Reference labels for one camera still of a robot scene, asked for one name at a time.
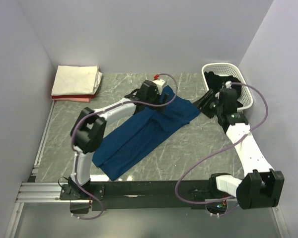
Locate folded white t-shirt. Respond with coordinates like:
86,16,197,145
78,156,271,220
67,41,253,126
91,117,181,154
51,65,102,96

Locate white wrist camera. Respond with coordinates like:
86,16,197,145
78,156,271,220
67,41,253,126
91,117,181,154
153,74,167,88
222,81,232,90

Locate folded red t-shirt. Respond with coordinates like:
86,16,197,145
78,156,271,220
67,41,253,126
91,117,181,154
51,94,96,99

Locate folded pink t-shirt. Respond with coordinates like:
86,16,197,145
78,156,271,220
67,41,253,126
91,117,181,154
52,97,91,103

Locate white plastic laundry basket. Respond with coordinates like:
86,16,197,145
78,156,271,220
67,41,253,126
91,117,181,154
201,62,253,112

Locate aluminium rail frame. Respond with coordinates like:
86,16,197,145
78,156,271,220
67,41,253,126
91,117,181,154
4,182,290,238

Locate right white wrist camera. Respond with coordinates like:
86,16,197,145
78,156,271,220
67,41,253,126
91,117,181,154
222,81,232,90

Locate black clothes in basket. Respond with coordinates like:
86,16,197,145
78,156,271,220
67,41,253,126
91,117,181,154
204,71,243,108

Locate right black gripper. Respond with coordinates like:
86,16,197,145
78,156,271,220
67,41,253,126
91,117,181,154
192,89,224,119

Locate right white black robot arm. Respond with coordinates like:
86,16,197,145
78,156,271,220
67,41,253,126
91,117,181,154
194,88,285,209

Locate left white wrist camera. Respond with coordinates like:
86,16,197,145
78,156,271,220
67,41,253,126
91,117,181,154
153,74,167,88

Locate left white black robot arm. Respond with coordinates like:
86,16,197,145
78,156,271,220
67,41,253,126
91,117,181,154
71,79,168,199

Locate blue t-shirt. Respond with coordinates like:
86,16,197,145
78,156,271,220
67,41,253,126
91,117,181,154
92,86,200,181

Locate black base beam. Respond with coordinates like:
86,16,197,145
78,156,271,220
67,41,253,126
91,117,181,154
59,180,238,214

